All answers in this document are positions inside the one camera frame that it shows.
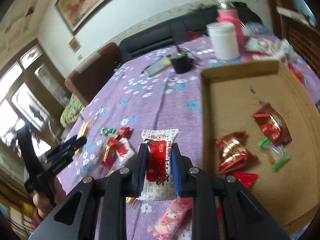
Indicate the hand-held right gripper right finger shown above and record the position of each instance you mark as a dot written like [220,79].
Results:
[176,172]

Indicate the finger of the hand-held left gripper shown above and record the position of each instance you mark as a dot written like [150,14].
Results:
[70,141]
[75,146]

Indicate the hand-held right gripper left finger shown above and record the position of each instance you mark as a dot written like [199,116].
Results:
[142,170]

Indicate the white snack packet red label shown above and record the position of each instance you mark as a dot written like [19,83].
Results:
[158,160]

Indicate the red candy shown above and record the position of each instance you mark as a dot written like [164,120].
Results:
[124,131]

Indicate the pink cartoon snack packet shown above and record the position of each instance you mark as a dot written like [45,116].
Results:
[168,217]

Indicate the red gold foil snack packet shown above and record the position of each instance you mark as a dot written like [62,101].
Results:
[273,126]
[233,152]

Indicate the brown cardboard tray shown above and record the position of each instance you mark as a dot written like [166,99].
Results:
[237,100]

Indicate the person's left hand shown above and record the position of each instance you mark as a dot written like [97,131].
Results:
[41,203]

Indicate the green patterned cloth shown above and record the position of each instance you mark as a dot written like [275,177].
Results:
[71,110]

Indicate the gold wrapped candy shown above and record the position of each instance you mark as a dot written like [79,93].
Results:
[131,200]

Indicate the wooden glass door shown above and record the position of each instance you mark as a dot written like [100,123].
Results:
[32,92]

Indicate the brown armchair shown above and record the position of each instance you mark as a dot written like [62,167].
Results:
[92,72]

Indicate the green ended clear candy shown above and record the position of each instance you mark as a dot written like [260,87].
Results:
[275,155]

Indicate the black small device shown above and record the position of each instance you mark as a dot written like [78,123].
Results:
[181,61]

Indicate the white plastic jar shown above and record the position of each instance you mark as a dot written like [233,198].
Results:
[225,42]

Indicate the black sofa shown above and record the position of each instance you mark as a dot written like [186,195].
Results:
[175,32]

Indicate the framed painting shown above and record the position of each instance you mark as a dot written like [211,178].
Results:
[92,0]

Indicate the red patterned packet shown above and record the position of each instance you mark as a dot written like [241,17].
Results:
[297,75]

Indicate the white work gloves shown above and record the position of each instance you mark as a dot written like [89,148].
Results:
[270,46]

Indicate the cartoon print bag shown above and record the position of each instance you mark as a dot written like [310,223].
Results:
[256,28]

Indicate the pink sleeved thermos bottle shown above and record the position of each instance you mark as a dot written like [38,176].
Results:
[228,15]

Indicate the dark clothing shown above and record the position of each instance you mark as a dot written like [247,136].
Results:
[243,7]

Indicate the brown wooden counter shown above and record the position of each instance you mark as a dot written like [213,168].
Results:
[297,35]

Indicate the white flat box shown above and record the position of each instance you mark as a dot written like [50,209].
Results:
[290,12]

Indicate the small wall plaque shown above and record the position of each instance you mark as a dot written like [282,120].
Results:
[74,44]

